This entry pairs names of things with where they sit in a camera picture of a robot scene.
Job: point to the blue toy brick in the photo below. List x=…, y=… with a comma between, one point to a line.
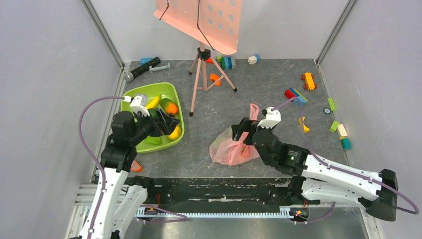
x=145, y=60

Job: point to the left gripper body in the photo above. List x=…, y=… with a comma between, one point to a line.
x=160, y=128

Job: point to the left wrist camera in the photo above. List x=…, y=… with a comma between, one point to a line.
x=138, y=105

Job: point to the pink music stand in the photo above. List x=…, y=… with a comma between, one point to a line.
x=214, y=23

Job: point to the red blue brick house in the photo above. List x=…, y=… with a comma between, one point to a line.
x=299, y=99

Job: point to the green flat brick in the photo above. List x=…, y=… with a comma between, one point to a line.
x=331, y=104

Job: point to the white blue brick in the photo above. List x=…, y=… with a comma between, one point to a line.
x=253, y=59

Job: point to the fake lemon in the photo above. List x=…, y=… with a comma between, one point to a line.
x=175, y=134

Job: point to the orange slice toy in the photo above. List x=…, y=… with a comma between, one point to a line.
x=136, y=167

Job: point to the black microphone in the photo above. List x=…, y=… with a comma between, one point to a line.
x=131, y=75

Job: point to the yellow toy car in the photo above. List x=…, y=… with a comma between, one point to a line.
x=309, y=83

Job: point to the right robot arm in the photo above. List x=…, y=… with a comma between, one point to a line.
x=317, y=178

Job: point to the green small brick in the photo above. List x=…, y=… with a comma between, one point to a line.
x=334, y=126

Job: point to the orange curved brick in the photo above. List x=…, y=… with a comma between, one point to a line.
x=215, y=78

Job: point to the grey syringe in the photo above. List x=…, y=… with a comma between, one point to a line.
x=159, y=68

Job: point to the pink plastic bag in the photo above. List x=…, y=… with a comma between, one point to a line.
x=224, y=150

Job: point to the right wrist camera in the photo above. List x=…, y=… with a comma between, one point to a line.
x=272, y=117

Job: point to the small blue wheel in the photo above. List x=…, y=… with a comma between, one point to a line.
x=327, y=111

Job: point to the green blue brick stack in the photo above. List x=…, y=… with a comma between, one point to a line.
x=226, y=62

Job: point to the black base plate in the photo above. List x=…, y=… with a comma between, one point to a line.
x=221, y=195

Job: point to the white teal brick stack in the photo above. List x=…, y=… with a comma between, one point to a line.
x=343, y=136

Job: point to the yellow curved brick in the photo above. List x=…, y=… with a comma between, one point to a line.
x=301, y=121

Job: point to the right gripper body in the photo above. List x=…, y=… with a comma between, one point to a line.
x=247, y=131

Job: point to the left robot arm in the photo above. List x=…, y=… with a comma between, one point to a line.
x=118, y=196

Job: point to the fake banana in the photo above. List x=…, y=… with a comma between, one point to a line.
x=155, y=102

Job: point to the fake mango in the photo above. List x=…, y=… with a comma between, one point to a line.
x=169, y=106

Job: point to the green plastic basin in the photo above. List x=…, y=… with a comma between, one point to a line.
x=163, y=95

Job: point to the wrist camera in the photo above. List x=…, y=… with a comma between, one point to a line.
x=138, y=105
x=272, y=117

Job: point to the fake green pepper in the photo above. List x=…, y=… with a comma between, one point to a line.
x=154, y=140

